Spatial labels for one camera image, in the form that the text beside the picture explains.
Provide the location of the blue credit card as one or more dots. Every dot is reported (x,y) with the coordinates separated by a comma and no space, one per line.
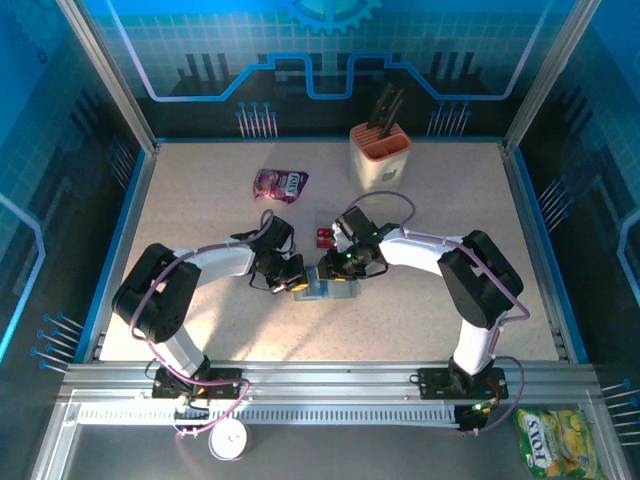
(314,287)

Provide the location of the pale green card holder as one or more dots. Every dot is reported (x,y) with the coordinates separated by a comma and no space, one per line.
(345,291)

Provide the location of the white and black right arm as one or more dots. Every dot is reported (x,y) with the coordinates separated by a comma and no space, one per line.
(482,280)

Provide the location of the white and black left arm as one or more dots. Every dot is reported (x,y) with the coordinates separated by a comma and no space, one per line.
(155,295)

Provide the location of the purple berry candy bag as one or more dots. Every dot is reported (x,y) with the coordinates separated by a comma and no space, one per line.
(280,185)

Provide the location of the beige knife block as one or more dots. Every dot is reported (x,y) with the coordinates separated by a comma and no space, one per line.
(375,175)

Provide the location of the white round lid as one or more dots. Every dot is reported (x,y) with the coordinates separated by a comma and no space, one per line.
(229,439)

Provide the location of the green lemon candy bag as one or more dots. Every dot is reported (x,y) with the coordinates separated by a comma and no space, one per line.
(557,442)

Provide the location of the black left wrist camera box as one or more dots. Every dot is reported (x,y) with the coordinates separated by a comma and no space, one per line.
(277,232)

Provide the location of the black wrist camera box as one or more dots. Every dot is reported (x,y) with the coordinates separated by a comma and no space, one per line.
(355,222)
(277,232)

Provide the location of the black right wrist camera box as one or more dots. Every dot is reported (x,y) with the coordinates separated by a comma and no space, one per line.
(355,222)

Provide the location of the aluminium frame rail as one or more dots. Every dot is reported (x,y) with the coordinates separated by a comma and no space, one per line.
(325,380)

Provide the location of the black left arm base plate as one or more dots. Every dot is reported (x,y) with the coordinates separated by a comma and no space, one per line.
(225,382)

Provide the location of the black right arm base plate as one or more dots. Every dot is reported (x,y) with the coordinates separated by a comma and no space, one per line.
(435,385)

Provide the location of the aluminium frame post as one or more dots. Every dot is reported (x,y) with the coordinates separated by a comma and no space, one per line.
(550,70)
(107,75)

